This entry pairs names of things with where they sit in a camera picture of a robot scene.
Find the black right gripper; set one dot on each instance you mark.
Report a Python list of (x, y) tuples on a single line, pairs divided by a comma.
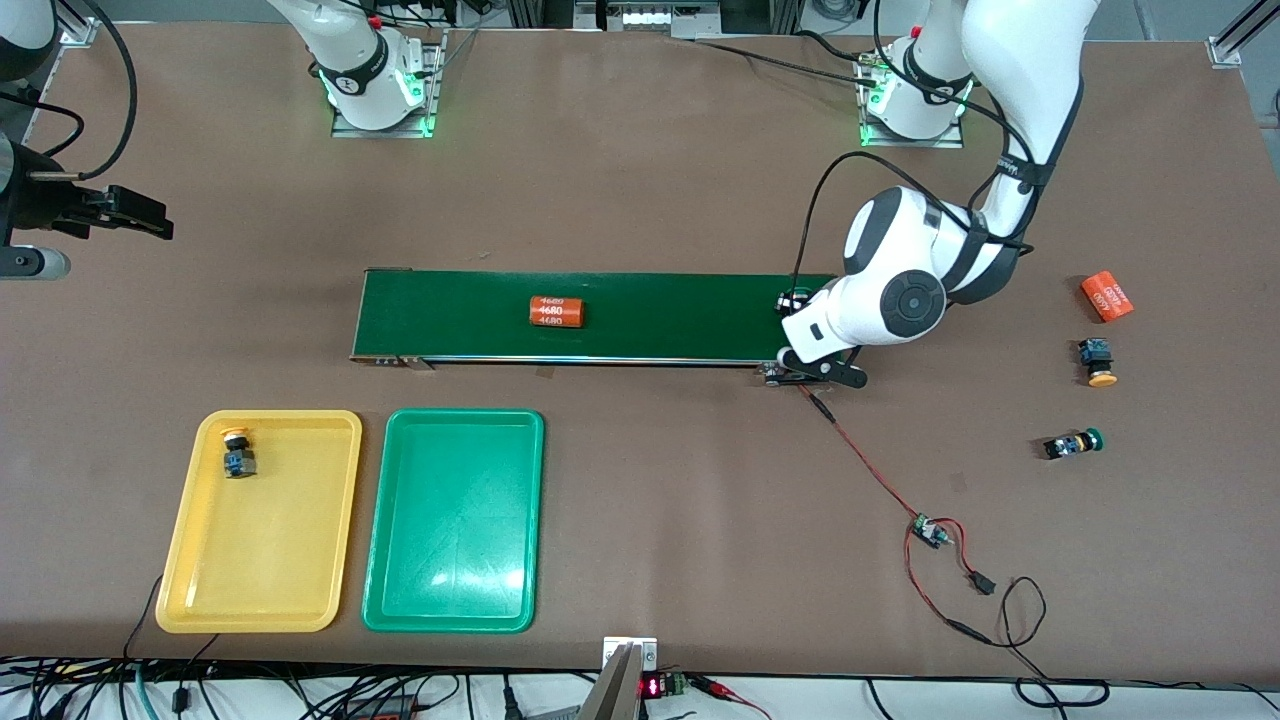
[(42, 208)]

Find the yellow push button switch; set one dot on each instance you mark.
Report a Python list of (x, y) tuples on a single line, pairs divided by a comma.
[(1097, 360), (240, 462)]

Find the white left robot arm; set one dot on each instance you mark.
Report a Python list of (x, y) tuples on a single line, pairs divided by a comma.
[(1020, 60)]

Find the green conveyor belt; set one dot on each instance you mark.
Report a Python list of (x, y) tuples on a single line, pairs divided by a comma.
[(680, 315)]

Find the small controller circuit board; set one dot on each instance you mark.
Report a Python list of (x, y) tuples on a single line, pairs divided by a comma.
[(930, 530)]

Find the red black power lead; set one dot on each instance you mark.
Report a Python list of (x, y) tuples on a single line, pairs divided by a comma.
[(985, 583)]

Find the yellow plastic tray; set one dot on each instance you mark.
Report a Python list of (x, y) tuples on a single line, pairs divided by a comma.
[(270, 540)]

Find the red clip lead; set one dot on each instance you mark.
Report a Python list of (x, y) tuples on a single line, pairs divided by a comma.
[(725, 688)]

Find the green plastic tray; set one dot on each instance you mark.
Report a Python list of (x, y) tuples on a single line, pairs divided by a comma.
[(455, 520)]

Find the red digit display module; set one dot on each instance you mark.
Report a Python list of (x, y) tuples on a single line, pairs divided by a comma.
[(655, 687)]

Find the grey metal pole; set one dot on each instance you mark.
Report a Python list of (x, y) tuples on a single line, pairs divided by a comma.
[(610, 695)]

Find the metal corner bracket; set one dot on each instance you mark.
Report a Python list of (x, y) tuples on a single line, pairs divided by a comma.
[(1225, 52), (80, 32)]

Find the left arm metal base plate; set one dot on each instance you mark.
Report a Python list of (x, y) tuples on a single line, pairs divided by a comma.
[(920, 143)]

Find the green push button switch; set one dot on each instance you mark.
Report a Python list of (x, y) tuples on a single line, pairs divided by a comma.
[(1070, 444)]

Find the aluminium frame rack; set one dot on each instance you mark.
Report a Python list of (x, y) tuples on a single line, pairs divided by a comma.
[(650, 15)]

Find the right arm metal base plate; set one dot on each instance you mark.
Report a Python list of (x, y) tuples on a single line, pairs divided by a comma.
[(432, 90)]

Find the small metal table bracket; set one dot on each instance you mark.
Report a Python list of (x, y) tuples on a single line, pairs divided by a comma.
[(645, 650)]

